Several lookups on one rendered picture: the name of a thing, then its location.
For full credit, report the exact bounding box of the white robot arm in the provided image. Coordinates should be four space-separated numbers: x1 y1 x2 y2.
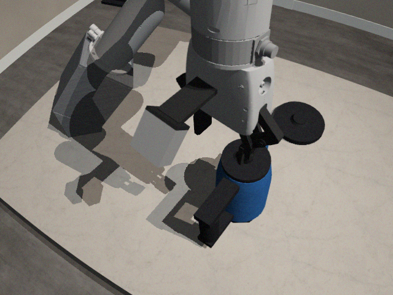
88 0 278 168

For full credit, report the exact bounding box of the blue kettle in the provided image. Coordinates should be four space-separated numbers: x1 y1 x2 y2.
193 139 272 248

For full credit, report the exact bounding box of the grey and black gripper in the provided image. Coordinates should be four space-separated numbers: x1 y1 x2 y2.
176 38 284 165

